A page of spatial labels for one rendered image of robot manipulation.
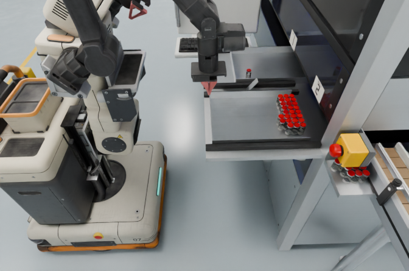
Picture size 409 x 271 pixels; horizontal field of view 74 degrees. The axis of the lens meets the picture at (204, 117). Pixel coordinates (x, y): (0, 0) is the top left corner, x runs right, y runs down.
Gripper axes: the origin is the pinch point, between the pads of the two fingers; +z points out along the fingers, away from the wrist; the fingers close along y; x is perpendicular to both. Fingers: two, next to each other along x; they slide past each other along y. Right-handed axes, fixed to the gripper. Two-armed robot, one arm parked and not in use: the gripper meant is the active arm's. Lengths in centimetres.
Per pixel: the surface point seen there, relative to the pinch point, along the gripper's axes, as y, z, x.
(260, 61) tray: 26, 20, 46
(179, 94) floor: -25, 107, 128
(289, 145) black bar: 26.9, 18.9, -7.8
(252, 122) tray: 16.5, 20.2, 5.5
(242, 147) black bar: 10.8, 18.5, -7.8
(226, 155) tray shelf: 5.0, 20.4, -9.7
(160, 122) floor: -40, 107, 93
